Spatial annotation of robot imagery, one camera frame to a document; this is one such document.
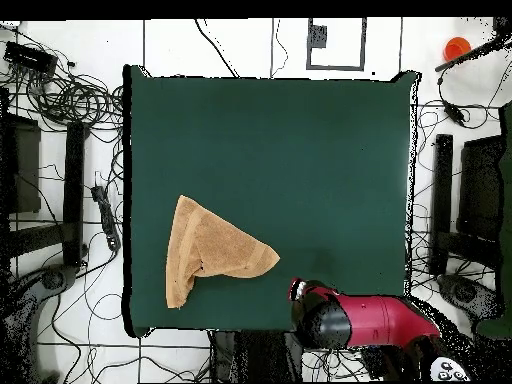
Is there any tan terry towel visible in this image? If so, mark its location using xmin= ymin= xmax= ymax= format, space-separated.
xmin=165 ymin=194 xmax=281 ymax=310

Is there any grey square floor frame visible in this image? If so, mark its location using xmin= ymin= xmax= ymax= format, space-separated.
xmin=306 ymin=17 xmax=367 ymax=72

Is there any black power adapter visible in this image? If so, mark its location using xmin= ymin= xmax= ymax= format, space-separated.
xmin=441 ymin=99 xmax=467 ymax=127

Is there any orange cup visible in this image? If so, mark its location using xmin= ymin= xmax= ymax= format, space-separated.
xmin=442 ymin=36 xmax=472 ymax=63

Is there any dark green table cloth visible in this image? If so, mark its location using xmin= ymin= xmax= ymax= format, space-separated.
xmin=122 ymin=63 xmax=421 ymax=338

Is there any black rod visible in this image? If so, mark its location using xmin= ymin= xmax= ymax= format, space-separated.
xmin=434 ymin=35 xmax=512 ymax=73

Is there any black electronics box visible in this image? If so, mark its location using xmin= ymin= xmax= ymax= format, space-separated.
xmin=3 ymin=41 xmax=59 ymax=75

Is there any tangled black cable bundle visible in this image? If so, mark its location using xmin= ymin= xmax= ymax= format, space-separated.
xmin=23 ymin=71 xmax=125 ymax=133

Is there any hanging green cloth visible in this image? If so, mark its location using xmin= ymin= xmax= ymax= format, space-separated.
xmin=475 ymin=105 xmax=512 ymax=341

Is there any black stand bar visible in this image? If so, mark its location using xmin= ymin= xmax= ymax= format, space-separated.
xmin=429 ymin=133 xmax=454 ymax=275
xmin=62 ymin=121 xmax=90 ymax=268

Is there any dark flat panel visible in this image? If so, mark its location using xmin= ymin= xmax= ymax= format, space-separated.
xmin=0 ymin=113 xmax=42 ymax=215
xmin=457 ymin=135 xmax=505 ymax=241

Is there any black power strip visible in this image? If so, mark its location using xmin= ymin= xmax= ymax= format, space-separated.
xmin=90 ymin=185 xmax=122 ymax=252

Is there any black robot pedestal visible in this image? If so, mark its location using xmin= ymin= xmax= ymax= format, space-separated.
xmin=209 ymin=330 xmax=304 ymax=383

